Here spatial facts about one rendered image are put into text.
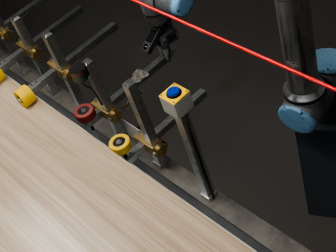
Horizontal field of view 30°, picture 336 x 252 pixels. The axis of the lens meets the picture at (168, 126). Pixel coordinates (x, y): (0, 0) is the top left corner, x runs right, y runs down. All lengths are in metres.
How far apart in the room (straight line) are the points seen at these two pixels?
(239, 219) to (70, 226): 0.57
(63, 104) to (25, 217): 0.78
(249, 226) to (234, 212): 0.08
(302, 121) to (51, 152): 0.92
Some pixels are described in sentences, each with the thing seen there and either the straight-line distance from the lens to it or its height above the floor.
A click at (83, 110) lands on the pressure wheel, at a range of 2.43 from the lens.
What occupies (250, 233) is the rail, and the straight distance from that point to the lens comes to 2.14.
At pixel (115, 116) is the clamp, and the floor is 0.85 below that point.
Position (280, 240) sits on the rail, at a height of 0.70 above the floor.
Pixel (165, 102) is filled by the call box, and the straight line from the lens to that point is 1.88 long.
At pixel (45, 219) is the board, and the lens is 2.16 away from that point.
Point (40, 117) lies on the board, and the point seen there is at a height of 0.90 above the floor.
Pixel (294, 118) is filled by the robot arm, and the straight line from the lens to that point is 2.29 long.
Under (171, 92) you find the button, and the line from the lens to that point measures 1.87.
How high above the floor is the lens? 2.47
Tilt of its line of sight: 44 degrees down
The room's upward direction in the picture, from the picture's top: 21 degrees counter-clockwise
